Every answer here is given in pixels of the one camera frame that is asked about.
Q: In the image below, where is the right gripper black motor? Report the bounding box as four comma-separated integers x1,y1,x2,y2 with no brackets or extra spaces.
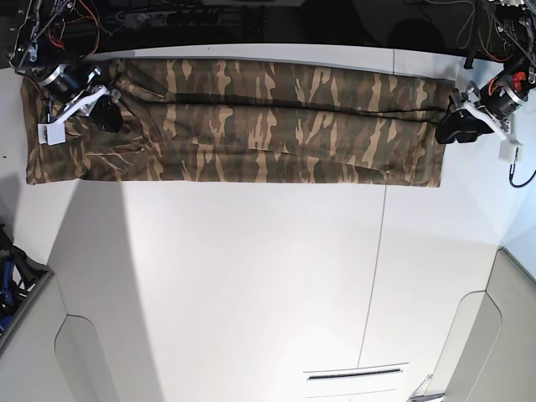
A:
39,64,123,132

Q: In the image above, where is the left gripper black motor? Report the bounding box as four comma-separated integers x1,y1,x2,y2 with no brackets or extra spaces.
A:
435,69,534,143

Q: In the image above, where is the camouflage T-shirt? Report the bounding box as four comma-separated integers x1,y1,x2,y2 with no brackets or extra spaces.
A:
21,59,454,188

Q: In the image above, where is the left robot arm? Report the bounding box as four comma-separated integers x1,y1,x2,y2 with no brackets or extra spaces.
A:
435,1,535,144

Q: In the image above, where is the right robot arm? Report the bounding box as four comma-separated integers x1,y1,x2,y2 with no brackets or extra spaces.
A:
1,1,480,132

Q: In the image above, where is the blue and black clutter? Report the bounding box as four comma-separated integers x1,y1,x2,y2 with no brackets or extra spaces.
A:
1,223,53,336

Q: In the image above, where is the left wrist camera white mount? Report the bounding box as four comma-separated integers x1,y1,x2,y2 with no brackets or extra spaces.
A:
461,100,523,164

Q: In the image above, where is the black braided camera cable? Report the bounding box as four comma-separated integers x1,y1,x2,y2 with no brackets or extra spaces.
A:
508,157,536,188

